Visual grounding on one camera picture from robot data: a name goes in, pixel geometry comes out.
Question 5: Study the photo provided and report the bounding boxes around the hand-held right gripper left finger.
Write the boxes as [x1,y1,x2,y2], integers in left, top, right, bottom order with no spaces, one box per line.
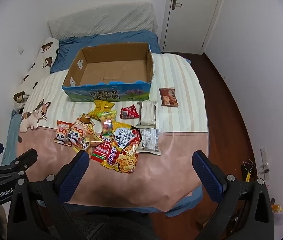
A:
[7,150,90,240]

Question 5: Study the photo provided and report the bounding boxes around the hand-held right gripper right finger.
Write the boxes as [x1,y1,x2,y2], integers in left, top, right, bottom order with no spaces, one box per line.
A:
[192,150,275,240]

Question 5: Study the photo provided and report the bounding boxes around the yellow translucent snack packet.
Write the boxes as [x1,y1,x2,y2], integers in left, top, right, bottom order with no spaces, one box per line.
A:
[73,113,102,155]

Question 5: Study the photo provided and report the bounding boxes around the tall red snack packet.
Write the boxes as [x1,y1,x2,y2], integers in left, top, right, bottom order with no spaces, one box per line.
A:
[91,135,114,163]

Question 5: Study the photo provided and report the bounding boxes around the orange panda snack packet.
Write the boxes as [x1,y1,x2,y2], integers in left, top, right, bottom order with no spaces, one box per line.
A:
[54,120,74,147]
[68,120,94,148]

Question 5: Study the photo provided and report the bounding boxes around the yellow instant noodle packet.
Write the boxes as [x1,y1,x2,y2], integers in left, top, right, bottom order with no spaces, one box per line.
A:
[101,121,142,174]

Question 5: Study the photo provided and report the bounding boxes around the colourful candy ball bag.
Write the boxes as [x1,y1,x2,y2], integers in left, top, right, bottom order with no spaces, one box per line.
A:
[96,110,117,137]

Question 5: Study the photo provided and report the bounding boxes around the grey crinkled snack packet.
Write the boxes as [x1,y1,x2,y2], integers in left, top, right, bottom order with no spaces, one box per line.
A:
[137,127,162,155]

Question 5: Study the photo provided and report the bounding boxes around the small yellow snack packet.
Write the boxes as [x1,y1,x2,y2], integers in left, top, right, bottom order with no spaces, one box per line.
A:
[89,99,115,118]

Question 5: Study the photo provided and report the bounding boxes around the cardboard box blue print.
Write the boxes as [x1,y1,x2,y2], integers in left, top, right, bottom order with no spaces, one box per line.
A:
[62,42,155,103]

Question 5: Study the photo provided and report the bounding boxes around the dark fuzzy clothing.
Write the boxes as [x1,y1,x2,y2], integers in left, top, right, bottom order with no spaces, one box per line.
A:
[71,210,157,240]

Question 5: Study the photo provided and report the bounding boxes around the small red snack packet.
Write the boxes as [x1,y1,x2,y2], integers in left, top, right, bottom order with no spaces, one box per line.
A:
[120,104,140,119]

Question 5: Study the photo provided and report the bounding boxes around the brown biscuit packet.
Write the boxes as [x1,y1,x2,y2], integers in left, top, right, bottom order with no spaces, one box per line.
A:
[159,87,179,107]

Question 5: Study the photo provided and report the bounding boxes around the white bear print pillow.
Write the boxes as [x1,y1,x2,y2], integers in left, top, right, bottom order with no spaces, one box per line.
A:
[13,37,60,113]

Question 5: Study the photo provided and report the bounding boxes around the blue bed sheet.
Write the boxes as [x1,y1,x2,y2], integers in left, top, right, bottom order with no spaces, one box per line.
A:
[1,29,204,218]

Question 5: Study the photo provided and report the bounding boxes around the grey padded headboard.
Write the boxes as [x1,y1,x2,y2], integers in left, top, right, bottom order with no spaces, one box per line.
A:
[48,2,158,39]

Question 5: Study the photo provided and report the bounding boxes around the white door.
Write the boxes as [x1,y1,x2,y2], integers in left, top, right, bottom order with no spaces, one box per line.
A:
[162,0,226,54]

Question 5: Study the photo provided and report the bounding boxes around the thin wires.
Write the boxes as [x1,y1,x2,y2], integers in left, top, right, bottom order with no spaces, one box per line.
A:
[242,159,269,175]

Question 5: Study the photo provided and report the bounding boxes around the loose wall plate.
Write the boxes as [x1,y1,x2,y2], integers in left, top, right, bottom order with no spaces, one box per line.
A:
[260,148,269,178]

